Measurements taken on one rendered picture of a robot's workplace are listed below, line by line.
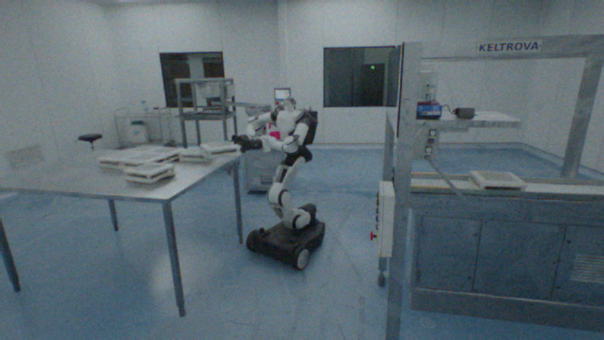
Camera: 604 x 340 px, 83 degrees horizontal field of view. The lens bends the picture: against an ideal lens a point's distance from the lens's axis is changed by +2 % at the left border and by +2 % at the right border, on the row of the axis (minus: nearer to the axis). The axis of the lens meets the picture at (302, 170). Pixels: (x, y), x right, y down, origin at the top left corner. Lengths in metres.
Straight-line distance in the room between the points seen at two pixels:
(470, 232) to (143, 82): 6.97
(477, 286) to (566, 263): 0.51
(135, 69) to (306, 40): 3.59
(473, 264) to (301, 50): 5.47
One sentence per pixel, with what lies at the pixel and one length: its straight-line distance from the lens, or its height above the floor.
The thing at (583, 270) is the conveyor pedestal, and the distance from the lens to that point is 2.69.
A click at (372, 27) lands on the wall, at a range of 7.08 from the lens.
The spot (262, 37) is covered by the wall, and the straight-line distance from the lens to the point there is 7.14.
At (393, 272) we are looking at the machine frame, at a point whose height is 0.76.
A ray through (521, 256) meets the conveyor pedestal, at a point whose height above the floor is 0.48.
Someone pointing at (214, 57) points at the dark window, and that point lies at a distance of 7.37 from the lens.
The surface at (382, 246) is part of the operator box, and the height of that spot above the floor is 0.94.
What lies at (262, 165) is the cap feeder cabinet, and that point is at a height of 0.41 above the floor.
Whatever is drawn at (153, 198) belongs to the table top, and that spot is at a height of 0.87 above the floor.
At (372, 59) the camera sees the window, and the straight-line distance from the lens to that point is 7.05.
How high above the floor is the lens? 1.61
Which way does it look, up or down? 17 degrees down
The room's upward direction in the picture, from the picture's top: 1 degrees counter-clockwise
